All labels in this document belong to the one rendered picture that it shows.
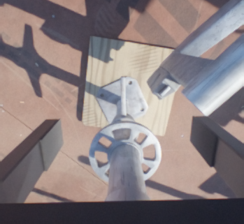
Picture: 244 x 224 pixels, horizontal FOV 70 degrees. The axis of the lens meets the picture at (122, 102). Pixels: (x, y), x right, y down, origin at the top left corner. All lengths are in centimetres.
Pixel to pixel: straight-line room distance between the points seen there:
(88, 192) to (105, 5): 72
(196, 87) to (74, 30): 47
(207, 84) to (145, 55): 37
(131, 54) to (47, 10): 30
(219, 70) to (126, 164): 17
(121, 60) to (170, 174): 50
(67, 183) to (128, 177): 62
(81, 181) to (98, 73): 45
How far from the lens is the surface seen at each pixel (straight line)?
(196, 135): 17
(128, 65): 58
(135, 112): 62
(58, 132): 16
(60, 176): 82
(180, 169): 80
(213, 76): 24
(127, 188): 21
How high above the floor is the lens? 60
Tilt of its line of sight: 74 degrees down
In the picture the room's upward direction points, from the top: 178 degrees clockwise
